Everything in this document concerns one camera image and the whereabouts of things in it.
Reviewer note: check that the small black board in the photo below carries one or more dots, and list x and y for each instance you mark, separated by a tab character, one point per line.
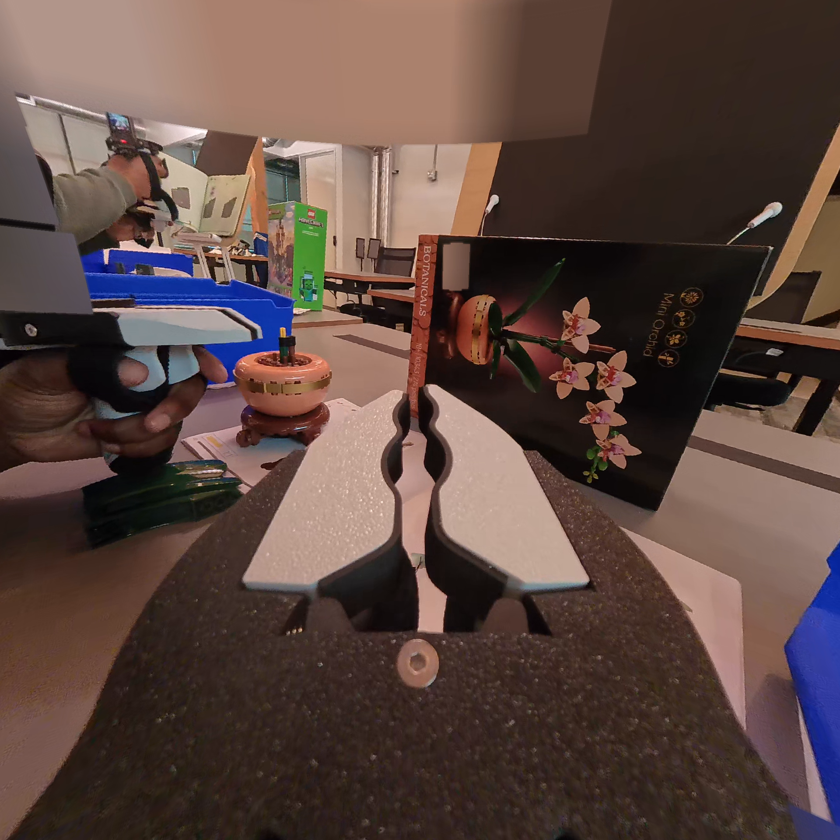
226	152

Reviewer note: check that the black office chair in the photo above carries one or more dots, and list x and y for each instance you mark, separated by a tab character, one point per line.
397	262
768	367

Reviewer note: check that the grey desk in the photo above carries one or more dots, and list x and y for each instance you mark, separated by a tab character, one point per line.
754	472

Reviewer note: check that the large black board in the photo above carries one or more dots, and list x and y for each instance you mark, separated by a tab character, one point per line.
689	131

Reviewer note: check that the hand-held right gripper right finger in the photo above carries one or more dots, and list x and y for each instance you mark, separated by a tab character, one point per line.
499	518

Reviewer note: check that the large blue plastic bin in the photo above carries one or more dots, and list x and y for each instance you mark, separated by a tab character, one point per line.
197	292

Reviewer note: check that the white instruction booklet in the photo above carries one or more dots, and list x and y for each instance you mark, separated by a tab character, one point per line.
709	623

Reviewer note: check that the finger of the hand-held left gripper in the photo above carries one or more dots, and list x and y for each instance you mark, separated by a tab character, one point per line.
164	305
190	325

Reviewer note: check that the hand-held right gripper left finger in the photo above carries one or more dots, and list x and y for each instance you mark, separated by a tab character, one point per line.
328	499

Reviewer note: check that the person's left hand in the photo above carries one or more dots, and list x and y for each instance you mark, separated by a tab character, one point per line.
39	407

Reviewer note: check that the orange toy brick flower pot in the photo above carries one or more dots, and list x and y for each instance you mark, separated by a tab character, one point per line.
282	380

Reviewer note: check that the black orchid picture box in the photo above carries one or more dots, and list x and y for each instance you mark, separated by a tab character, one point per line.
656	295

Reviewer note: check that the white tipped clip rod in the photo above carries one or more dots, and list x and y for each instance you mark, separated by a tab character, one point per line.
492	205
761	216

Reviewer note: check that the open book on stand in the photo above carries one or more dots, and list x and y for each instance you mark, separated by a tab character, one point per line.
210	197

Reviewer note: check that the blue plastic bin corner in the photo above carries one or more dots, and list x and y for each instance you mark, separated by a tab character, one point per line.
817	656

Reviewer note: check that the brown top desk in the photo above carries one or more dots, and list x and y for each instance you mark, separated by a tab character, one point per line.
794	341
367	282

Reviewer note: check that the dark green toy leaf piece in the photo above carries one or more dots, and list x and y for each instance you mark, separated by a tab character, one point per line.
157	522
164	495
197	469

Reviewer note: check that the shallow blue plastic bin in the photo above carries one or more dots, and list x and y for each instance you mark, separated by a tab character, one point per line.
151	259

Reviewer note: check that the green toy set box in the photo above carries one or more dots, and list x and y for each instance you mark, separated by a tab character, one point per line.
302	256

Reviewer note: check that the curved wooden board stand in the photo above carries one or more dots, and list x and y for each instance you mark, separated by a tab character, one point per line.
476	190

